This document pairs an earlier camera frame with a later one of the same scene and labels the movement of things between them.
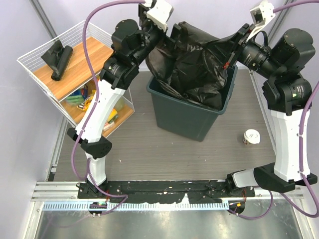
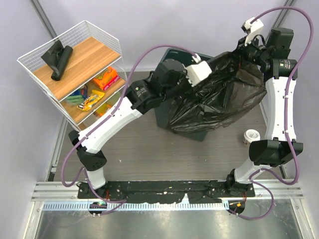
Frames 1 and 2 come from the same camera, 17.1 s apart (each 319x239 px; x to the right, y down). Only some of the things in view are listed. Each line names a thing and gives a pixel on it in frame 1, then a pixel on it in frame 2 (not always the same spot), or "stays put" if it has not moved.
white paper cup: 251,136 stays put
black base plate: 197,191 stays put
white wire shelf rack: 68,68 stays put
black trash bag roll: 58,58 stays put
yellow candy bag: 83,105 stays put
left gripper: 165,41 to 188,85
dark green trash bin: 190,119 to 187,57
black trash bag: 188,67 to 234,87
